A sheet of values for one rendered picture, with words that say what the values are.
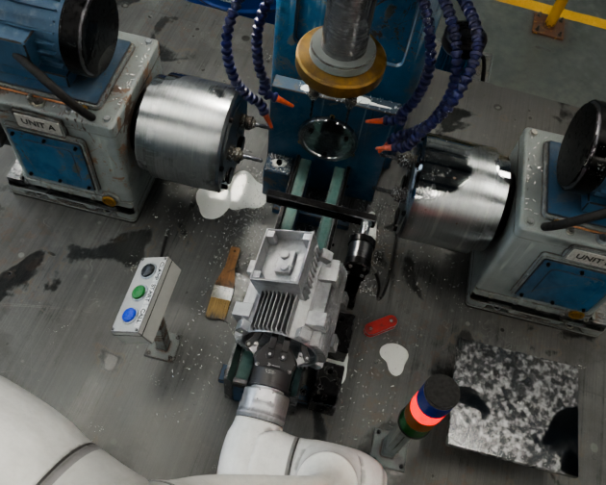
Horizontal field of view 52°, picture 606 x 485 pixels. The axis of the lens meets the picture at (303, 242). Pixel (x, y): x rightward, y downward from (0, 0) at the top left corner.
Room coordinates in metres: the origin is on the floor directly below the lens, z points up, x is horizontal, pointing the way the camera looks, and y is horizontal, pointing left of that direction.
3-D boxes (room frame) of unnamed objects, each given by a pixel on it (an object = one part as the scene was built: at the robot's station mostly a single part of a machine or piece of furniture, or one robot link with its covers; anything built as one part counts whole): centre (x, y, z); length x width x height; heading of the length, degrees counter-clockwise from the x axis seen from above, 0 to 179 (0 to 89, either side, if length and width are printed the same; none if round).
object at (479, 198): (0.89, -0.34, 1.04); 0.41 x 0.25 x 0.25; 85
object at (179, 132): (0.94, 0.34, 1.04); 0.37 x 0.25 x 0.25; 85
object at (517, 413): (0.46, -0.50, 0.86); 0.27 x 0.24 x 0.12; 85
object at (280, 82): (1.07, -0.02, 0.97); 0.30 x 0.11 x 0.34; 85
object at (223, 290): (0.68, 0.17, 0.80); 0.21 x 0.05 x 0.01; 177
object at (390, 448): (0.35, -0.26, 1.01); 0.08 x 0.08 x 0.42; 85
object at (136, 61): (0.96, 0.58, 0.99); 0.35 x 0.31 x 0.37; 85
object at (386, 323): (0.64, -0.22, 0.81); 0.09 x 0.03 x 0.02; 123
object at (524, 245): (0.87, -0.60, 0.99); 0.35 x 0.31 x 0.37; 85
